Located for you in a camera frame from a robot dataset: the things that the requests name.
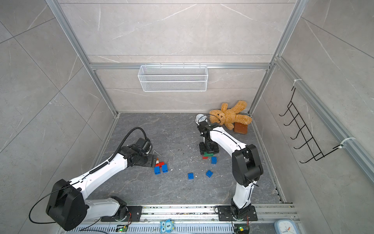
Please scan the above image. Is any green lego brick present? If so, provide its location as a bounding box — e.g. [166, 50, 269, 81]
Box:
[203, 152, 214, 158]

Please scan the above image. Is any red long lego brick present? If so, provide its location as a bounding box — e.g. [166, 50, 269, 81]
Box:
[155, 162, 165, 168]

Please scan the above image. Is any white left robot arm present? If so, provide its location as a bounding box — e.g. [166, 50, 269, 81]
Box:
[46, 138, 156, 231]

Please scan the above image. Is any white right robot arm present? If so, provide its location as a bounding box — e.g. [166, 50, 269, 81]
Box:
[197, 121, 264, 221]

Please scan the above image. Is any white alarm clock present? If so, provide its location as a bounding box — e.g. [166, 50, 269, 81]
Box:
[195, 114, 207, 124]

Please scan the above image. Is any brown leather wallet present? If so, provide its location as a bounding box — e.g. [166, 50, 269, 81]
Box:
[233, 122, 248, 135]

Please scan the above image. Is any brown teddy bear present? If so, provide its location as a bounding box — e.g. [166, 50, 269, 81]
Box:
[208, 100, 252, 130]

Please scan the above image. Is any blue owl figurine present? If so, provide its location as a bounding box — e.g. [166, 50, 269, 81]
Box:
[160, 219, 174, 234]

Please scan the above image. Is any white blue desk clock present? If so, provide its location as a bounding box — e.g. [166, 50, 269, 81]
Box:
[274, 219, 300, 234]

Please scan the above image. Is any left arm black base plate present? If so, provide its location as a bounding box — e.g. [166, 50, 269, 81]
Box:
[100, 206, 143, 222]

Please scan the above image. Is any white wire mesh basket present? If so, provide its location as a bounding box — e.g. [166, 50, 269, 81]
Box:
[138, 65, 208, 92]

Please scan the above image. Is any black wire hook rack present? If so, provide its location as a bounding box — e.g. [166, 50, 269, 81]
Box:
[279, 87, 343, 164]

